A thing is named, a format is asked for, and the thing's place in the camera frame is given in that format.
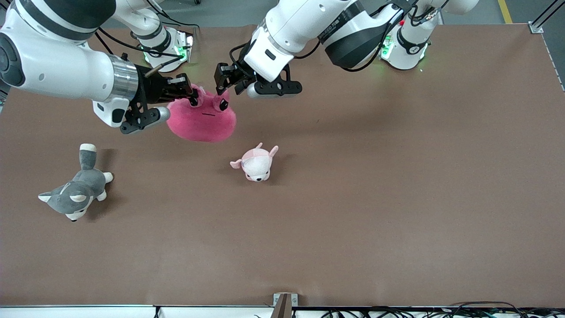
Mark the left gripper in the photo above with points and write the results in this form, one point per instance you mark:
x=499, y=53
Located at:
x=239, y=74

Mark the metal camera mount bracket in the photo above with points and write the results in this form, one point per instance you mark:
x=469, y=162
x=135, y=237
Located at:
x=284, y=309

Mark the grey husky plush toy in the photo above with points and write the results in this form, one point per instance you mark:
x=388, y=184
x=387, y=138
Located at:
x=84, y=185

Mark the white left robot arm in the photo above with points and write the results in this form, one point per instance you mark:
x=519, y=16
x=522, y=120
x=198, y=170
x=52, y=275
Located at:
x=309, y=20

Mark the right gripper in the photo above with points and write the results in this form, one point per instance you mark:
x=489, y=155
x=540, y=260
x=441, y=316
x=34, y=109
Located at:
x=152, y=87

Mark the pale pink plush dog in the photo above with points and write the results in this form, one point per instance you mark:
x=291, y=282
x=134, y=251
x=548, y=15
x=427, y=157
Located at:
x=258, y=168

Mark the aluminium frame profile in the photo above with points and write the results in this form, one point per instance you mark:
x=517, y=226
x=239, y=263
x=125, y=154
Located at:
x=535, y=27

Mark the round pink plush toy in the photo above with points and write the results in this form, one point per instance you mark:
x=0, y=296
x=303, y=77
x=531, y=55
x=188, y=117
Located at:
x=203, y=126

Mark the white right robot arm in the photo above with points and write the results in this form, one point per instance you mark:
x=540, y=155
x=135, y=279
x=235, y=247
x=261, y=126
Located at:
x=57, y=66

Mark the brown paper table cover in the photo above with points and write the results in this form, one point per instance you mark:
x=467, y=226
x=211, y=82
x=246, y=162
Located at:
x=309, y=229

